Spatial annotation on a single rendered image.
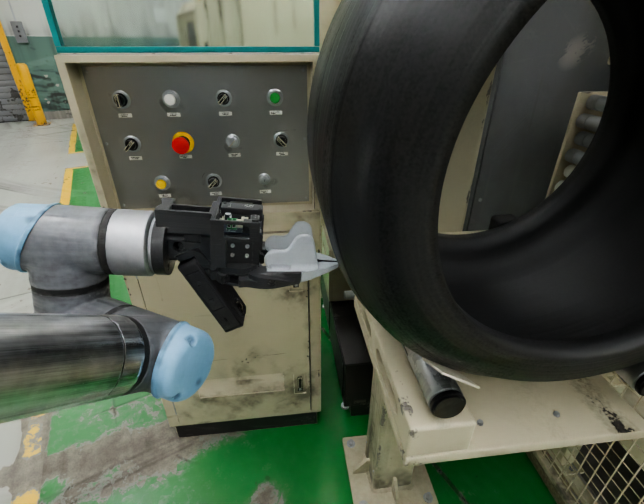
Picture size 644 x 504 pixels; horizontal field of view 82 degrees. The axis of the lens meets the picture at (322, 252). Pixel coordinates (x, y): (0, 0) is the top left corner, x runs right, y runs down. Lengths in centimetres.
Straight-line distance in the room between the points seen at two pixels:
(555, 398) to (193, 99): 93
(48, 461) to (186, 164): 120
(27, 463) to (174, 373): 146
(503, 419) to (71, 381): 55
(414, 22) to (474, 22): 4
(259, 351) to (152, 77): 82
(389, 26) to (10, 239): 40
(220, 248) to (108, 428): 142
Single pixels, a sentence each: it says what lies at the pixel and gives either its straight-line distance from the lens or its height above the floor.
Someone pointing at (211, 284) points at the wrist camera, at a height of 104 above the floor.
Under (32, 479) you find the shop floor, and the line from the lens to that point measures 177.
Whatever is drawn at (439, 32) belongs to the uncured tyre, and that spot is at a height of 129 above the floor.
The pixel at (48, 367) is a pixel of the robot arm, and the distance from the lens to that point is 33.
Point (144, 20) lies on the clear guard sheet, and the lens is 98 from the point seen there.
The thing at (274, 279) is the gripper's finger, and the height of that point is 105.
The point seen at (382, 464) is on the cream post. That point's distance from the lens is 133.
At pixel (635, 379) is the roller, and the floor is 90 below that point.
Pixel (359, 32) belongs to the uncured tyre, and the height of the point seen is 129.
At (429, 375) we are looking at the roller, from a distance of 52.
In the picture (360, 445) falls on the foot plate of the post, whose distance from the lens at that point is 153.
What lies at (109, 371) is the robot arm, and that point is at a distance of 36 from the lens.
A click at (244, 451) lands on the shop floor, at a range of 155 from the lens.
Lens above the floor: 129
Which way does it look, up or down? 29 degrees down
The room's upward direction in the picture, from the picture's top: straight up
